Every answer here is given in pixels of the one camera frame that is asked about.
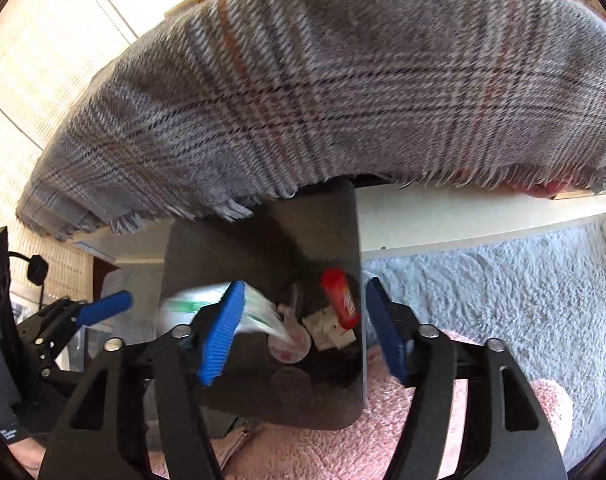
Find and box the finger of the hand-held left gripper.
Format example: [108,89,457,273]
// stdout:
[17,291,132,386]

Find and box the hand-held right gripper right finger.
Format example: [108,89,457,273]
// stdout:
[364,276,570,480]

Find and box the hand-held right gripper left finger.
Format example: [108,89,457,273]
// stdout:
[38,280,246,480]

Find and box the white green wrapper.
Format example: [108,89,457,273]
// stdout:
[158,282,289,341]

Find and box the white paper piece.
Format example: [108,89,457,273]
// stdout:
[303,310,356,351]

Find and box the pink round plastic piece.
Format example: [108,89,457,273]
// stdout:
[268,282,313,363]

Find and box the pink fuzzy cloth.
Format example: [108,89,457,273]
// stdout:
[148,330,574,480]

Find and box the grey shaggy rug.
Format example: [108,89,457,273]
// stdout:
[360,220,606,466]

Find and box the woven bamboo blind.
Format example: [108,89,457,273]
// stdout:
[0,0,194,311]

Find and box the grey plaid blanket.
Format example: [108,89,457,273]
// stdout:
[17,0,606,241]

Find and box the black cable with plug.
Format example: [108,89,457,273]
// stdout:
[7,252,48,306]

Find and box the white bed frame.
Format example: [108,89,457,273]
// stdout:
[73,182,606,266]

